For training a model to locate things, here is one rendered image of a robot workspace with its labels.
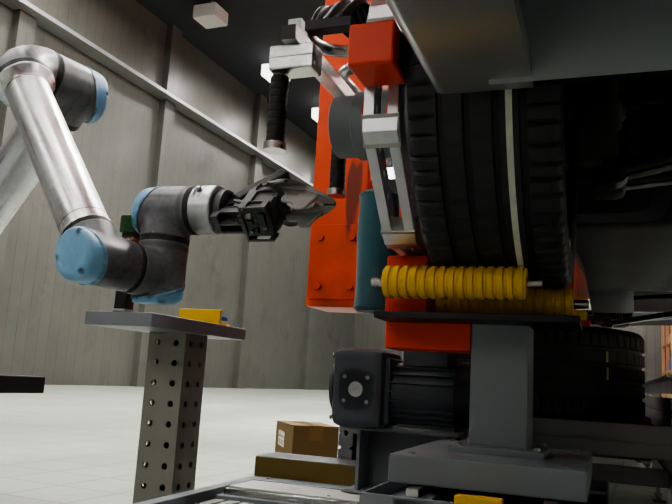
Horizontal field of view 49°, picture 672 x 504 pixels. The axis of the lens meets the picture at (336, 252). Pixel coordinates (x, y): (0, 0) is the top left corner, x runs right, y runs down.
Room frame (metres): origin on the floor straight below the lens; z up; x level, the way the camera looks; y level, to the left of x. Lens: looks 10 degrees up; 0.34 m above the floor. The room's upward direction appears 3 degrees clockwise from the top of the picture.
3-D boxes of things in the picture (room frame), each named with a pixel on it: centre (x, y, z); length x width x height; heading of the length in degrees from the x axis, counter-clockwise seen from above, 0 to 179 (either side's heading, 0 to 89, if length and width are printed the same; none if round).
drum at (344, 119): (1.42, -0.09, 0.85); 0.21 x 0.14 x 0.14; 70
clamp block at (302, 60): (1.31, 0.10, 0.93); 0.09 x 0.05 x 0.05; 70
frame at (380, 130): (1.40, -0.15, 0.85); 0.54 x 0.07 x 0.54; 160
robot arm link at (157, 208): (1.33, 0.31, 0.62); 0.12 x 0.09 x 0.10; 69
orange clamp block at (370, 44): (1.10, -0.05, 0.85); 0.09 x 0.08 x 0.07; 160
